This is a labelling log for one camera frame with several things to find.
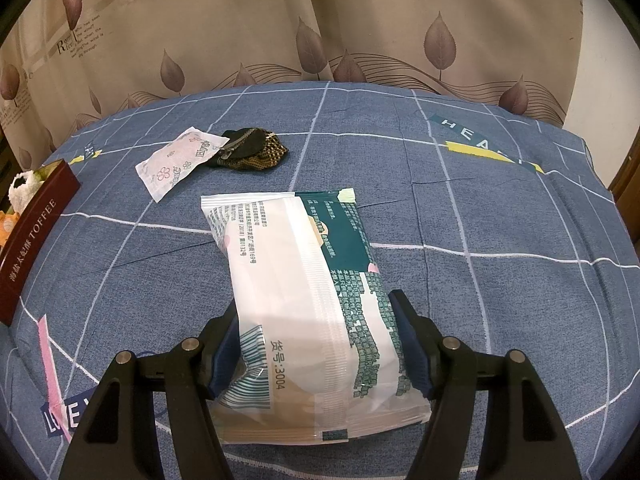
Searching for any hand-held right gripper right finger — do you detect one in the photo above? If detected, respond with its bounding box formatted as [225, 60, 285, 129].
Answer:
[387, 289, 583, 480]

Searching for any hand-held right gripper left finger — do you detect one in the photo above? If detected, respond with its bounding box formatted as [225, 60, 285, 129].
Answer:
[59, 302, 247, 480]

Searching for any white and green tissue packet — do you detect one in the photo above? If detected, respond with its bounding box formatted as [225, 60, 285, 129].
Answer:
[201, 187, 433, 445]

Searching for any gold box with red sides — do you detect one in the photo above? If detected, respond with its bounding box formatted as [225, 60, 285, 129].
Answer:
[0, 159, 82, 327]

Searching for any orange plush toy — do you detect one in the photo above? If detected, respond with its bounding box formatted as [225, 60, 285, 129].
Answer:
[0, 210, 19, 247]

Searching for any white fluffy soft toy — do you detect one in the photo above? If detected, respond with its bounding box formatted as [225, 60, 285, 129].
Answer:
[8, 170, 52, 212]

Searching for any blue checked bed sheet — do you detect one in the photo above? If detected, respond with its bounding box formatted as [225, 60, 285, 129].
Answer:
[0, 81, 640, 480]

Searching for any small white floral sachet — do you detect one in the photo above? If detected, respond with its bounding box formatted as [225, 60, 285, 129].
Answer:
[135, 128, 227, 204]

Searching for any black zip coin pouch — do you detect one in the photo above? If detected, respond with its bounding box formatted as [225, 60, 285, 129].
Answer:
[206, 129, 290, 174]

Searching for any beige leaf print curtain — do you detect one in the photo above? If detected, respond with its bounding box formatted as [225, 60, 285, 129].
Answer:
[0, 0, 597, 173]

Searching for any brown wooden door frame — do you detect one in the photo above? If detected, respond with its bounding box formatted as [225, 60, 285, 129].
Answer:
[607, 125, 640, 256]

